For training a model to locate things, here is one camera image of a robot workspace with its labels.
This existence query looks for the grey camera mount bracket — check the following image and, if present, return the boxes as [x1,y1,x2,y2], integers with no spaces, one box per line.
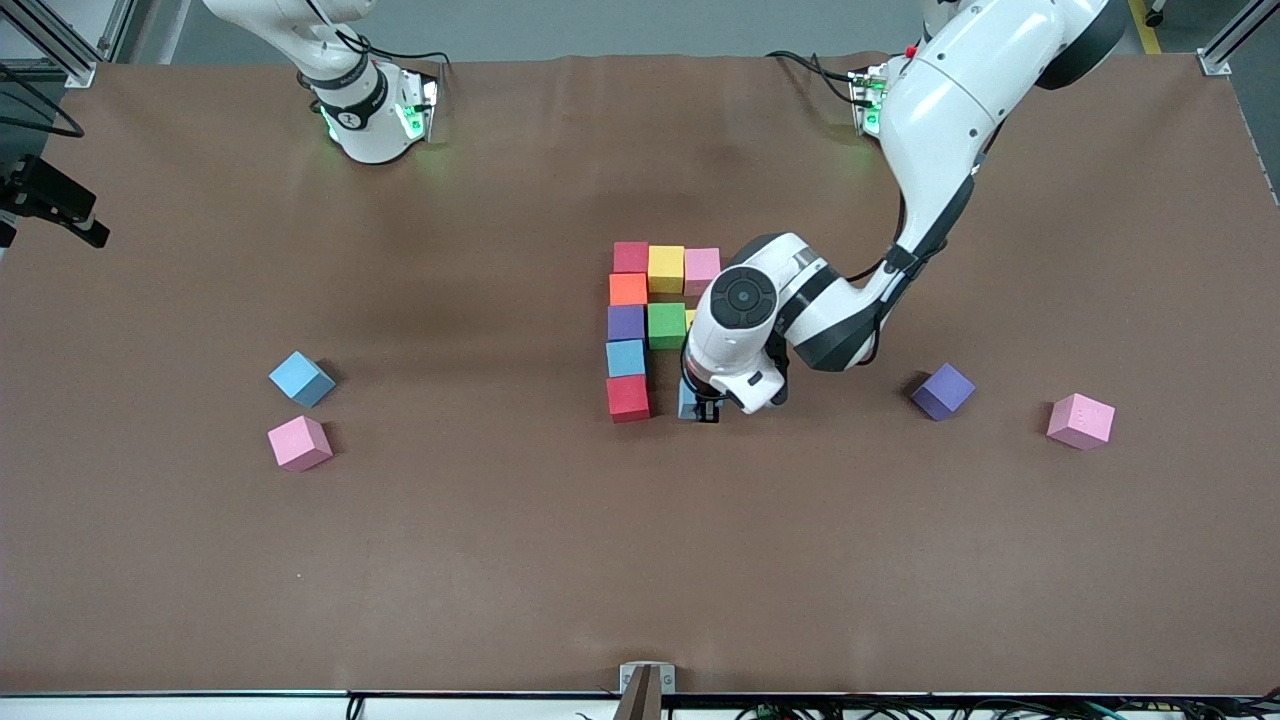
[619,662,677,720]

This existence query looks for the black base cable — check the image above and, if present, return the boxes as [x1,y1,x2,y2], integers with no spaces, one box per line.
[330,28,457,79]
[766,49,863,107]

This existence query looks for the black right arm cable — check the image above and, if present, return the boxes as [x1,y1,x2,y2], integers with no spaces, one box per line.
[0,62,85,140]

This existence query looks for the brown table mat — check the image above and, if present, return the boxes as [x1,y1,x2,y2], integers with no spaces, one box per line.
[0,52,1280,696]

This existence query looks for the aluminium frame profile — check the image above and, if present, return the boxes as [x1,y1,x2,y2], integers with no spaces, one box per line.
[1197,0,1280,77]
[0,0,136,89]

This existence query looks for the green foam cube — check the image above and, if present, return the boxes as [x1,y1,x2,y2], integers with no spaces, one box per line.
[648,302,689,351]

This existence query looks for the black right base cable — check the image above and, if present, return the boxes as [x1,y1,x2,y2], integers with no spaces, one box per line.
[330,28,457,79]

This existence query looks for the pink dotted foam cube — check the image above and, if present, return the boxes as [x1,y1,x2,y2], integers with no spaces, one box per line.
[1046,392,1117,451]

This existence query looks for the black left base cable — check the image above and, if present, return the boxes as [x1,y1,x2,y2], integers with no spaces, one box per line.
[766,49,863,107]

